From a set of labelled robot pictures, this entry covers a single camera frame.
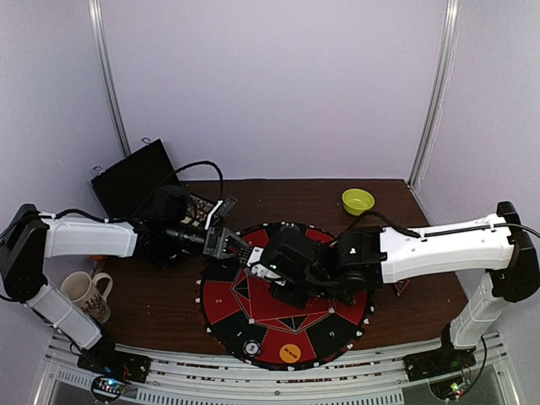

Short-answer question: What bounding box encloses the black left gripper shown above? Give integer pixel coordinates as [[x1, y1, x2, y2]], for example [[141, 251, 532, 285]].
[[165, 220, 251, 261]]

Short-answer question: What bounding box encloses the orange big blind button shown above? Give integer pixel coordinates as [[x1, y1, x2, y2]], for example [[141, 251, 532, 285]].
[[278, 343, 302, 364]]

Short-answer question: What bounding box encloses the black poker chip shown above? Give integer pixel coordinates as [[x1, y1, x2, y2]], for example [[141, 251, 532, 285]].
[[242, 339, 262, 358]]

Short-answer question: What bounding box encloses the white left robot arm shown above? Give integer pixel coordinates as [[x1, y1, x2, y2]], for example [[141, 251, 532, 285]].
[[1, 186, 253, 375]]

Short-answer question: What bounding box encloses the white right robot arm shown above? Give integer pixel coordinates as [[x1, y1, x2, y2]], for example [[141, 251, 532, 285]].
[[244, 202, 539, 373]]

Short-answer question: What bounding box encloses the red black triangle token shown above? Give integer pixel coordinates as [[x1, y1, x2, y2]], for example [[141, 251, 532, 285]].
[[393, 279, 410, 297]]

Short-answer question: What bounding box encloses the round red black poker mat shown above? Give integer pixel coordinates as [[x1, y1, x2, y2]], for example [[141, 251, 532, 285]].
[[197, 222, 374, 371]]

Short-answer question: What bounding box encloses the green plastic bowl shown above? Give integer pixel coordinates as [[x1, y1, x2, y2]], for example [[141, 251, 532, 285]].
[[342, 188, 375, 216]]

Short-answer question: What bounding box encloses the black poker chip case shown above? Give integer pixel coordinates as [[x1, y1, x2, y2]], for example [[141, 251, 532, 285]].
[[89, 138, 216, 267]]

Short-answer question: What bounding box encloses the white ceramic mug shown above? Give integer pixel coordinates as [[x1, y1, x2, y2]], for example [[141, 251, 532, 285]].
[[61, 272, 113, 325]]

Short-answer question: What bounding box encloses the aluminium front rail frame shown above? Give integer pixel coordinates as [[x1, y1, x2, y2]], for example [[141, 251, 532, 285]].
[[33, 331, 520, 405]]

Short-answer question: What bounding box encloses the left aluminium corner post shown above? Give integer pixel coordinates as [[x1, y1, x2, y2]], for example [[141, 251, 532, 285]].
[[88, 0, 132, 157]]

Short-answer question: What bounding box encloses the aluminium corner post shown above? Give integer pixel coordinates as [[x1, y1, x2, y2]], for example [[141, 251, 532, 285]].
[[408, 0, 461, 193], [88, 0, 132, 157]]

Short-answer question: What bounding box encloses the right aluminium corner post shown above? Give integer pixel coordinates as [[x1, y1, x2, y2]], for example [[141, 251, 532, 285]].
[[408, 0, 461, 193]]

